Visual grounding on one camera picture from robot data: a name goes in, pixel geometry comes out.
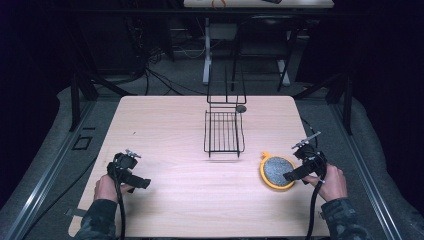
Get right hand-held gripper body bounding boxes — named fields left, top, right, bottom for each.
left=291, top=131, right=329, bottom=181

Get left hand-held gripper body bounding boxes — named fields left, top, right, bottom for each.
left=106, top=149, right=142, bottom=185

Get orange rimmed sieve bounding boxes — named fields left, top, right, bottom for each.
left=259, top=151, right=298, bottom=192

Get person's left hand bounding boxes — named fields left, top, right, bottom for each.
left=94, top=174, right=135, bottom=204

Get person's right hand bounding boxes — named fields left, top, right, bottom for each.
left=302, top=162, right=349, bottom=203

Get grey tape strip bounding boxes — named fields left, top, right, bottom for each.
left=64, top=207, right=88, bottom=218

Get black metal stand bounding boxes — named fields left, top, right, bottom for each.
left=68, top=71, right=138, bottom=133
left=293, top=71, right=354, bottom=136

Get black chair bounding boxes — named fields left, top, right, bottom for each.
left=230, top=14, right=303, bottom=93

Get white desk with legs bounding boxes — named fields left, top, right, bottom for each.
left=182, top=0, right=335, bottom=86

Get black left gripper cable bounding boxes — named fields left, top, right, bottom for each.
left=112, top=163, right=127, bottom=240

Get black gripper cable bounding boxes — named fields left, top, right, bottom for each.
left=112, top=163, right=127, bottom=240
left=304, top=151, right=329, bottom=240

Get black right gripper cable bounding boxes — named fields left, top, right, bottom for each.
left=304, top=151, right=329, bottom=240

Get metal floor rail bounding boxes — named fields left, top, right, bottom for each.
left=329, top=101, right=406, bottom=240
left=0, top=99, right=98, bottom=240

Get black wire rack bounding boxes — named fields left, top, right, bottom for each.
left=203, top=65, right=248, bottom=159

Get black floor cables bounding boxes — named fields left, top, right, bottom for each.
left=96, top=19, right=209, bottom=98

